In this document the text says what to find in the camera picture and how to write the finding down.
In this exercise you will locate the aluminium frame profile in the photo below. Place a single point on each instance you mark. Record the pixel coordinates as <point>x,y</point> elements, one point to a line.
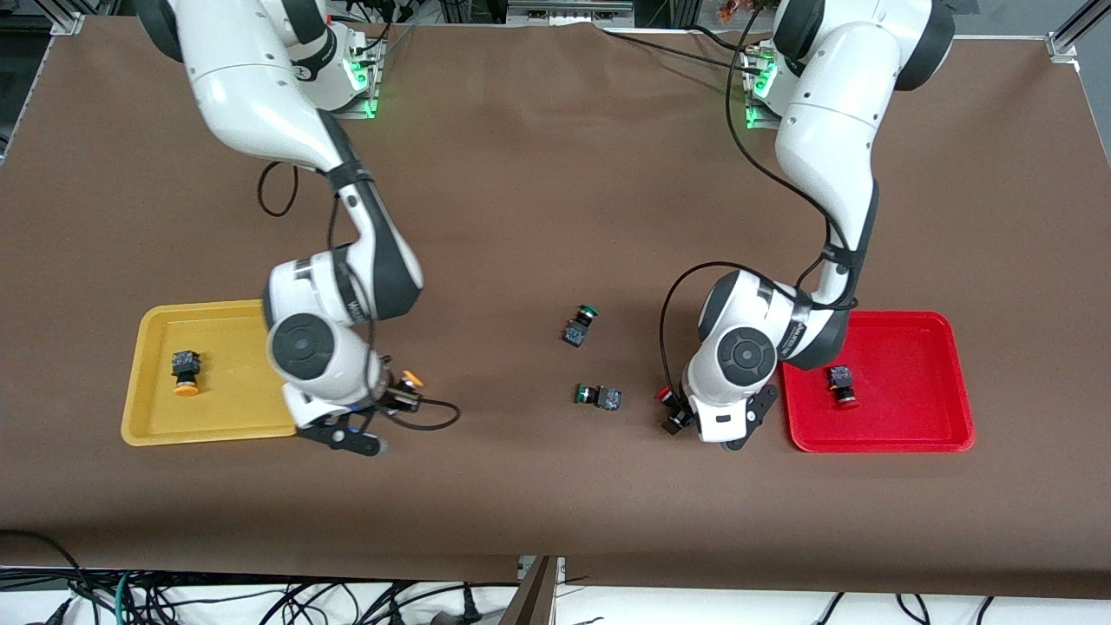
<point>1066,39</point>
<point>68,22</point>

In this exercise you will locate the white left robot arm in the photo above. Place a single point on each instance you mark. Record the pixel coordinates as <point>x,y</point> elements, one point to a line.
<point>833,130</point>

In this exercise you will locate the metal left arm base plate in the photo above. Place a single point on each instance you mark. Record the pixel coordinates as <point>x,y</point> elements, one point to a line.
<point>753,117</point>

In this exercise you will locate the yellow push button switch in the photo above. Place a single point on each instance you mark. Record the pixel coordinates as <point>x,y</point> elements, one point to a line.
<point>185,365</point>
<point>411,378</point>

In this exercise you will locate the silver metal bracket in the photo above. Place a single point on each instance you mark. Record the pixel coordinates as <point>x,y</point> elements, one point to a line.
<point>560,566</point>

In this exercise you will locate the green push button switch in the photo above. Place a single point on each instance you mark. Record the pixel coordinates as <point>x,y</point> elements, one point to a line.
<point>608,399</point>
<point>575,333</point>

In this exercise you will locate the dark table beam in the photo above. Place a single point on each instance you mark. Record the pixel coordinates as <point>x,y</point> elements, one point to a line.
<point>531,603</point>

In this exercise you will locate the red plastic tray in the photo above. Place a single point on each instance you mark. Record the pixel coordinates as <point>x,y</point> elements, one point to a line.
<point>911,391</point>

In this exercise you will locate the grey equipment rack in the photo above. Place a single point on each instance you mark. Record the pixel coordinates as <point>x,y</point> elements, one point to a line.
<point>568,9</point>

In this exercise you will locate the yellow plastic tray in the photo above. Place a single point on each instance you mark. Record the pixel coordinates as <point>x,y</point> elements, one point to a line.
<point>226,408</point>

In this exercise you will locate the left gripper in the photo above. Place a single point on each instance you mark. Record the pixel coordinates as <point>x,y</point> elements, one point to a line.
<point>678,420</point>

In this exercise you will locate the brown table cover sheet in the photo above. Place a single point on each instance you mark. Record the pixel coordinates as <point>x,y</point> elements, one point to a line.
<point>555,486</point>

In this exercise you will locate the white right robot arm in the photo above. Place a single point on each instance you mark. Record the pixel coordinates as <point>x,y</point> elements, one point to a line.
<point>252,87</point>

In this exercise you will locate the red push button switch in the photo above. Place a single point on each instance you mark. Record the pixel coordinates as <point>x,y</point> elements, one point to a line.
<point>664,396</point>
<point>840,378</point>

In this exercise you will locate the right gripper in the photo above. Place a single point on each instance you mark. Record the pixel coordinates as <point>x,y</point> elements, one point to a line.
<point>397,400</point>

